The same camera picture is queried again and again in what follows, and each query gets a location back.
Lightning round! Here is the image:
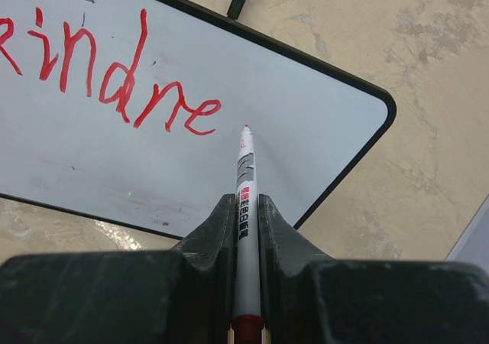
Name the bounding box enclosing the white whiteboard black frame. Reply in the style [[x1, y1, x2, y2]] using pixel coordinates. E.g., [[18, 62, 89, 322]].
[[1, 0, 397, 238]]

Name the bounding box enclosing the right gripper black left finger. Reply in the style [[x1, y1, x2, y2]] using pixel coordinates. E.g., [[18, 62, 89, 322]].
[[1, 194, 235, 343]]

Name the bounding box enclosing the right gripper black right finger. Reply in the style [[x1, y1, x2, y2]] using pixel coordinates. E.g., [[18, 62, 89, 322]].
[[258, 195, 488, 343]]

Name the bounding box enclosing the red capped whiteboard marker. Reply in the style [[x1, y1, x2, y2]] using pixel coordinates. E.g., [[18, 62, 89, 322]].
[[232, 125, 264, 343]]

